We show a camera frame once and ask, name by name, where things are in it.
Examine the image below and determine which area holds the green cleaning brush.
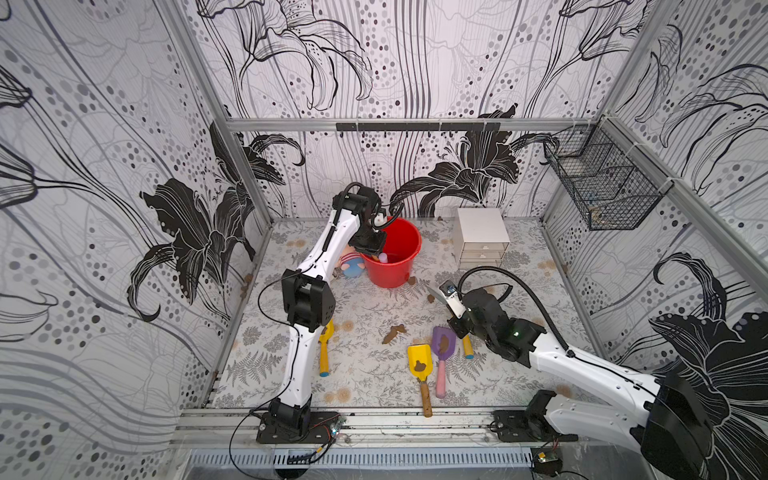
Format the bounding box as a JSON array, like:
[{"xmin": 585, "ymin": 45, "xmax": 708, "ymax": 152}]
[{"xmin": 427, "ymin": 285, "xmax": 447, "ymax": 305}]

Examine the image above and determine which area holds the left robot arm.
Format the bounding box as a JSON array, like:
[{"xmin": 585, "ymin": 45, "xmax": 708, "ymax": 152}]
[{"xmin": 267, "ymin": 182, "xmax": 387, "ymax": 429}]

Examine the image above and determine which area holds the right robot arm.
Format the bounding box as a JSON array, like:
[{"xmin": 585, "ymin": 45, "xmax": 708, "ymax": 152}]
[{"xmin": 439, "ymin": 281, "xmax": 715, "ymax": 479}]

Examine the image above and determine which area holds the red plastic bucket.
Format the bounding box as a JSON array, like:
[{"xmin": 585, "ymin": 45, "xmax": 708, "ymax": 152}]
[{"xmin": 363, "ymin": 218, "xmax": 422, "ymax": 289}]

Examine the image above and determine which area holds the plush doll toy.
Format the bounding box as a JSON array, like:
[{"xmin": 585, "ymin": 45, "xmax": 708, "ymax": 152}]
[{"xmin": 337, "ymin": 252, "xmax": 366, "ymax": 278}]

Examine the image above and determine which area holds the white mini drawer cabinet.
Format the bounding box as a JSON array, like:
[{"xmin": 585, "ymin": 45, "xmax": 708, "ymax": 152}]
[{"xmin": 453, "ymin": 208, "xmax": 510, "ymax": 270}]

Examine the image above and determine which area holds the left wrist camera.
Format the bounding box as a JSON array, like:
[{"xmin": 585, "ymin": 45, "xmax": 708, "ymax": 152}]
[{"xmin": 372, "ymin": 210, "xmax": 389, "ymax": 228}]

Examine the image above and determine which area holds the yellow trowel wooden handle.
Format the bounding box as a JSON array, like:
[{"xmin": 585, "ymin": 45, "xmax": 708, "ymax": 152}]
[{"xmin": 407, "ymin": 344, "xmax": 433, "ymax": 418}]

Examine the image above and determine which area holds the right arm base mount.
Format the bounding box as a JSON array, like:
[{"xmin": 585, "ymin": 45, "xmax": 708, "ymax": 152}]
[{"xmin": 488, "ymin": 410, "xmax": 579, "ymax": 444}]

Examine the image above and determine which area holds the black wire wall basket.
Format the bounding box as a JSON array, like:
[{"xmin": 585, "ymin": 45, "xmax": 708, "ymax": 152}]
[{"xmin": 543, "ymin": 122, "xmax": 674, "ymax": 231}]

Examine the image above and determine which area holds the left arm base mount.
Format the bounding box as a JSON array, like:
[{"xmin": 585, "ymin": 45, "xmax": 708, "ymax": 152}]
[{"xmin": 256, "ymin": 411, "xmax": 342, "ymax": 445}]

